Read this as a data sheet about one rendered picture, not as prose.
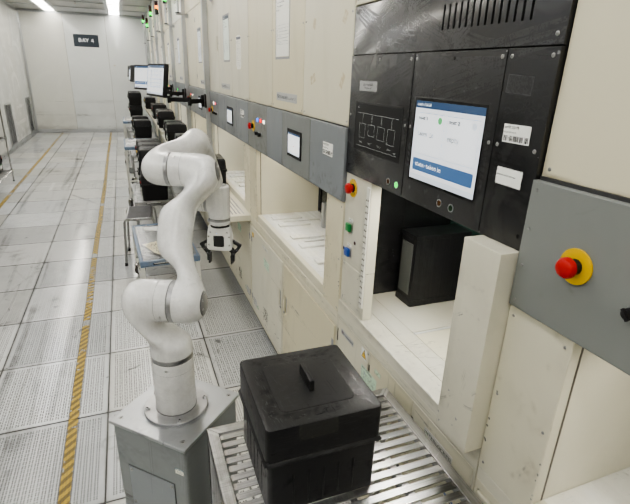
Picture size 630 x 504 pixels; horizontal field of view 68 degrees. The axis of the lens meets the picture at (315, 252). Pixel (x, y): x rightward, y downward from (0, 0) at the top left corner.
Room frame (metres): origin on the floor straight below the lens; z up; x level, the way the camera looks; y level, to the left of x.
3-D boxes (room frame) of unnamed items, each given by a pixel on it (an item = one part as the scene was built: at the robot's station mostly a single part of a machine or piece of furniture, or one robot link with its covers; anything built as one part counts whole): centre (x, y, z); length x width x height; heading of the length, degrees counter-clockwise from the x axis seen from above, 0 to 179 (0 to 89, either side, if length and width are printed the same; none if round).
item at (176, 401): (1.18, 0.41, 0.85); 0.19 x 0.19 x 0.18
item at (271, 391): (0.98, 0.01, 0.98); 0.29 x 0.29 x 0.13; 21
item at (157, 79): (4.35, 1.27, 1.59); 0.50 x 0.41 x 0.36; 112
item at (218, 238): (1.78, 0.38, 1.12); 0.10 x 0.07 x 0.11; 87
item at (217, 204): (1.78, 0.39, 1.26); 0.09 x 0.08 x 0.13; 87
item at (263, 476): (0.98, 0.01, 0.85); 0.28 x 0.28 x 0.17; 21
